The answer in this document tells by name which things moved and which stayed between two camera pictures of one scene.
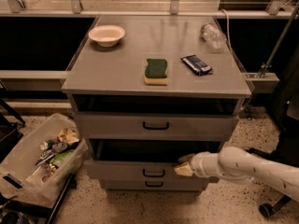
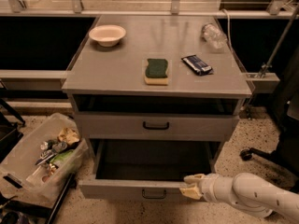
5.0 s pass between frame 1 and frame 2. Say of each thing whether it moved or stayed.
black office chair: stayed
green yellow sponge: stayed
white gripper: moved
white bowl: stayed
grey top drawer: stayed
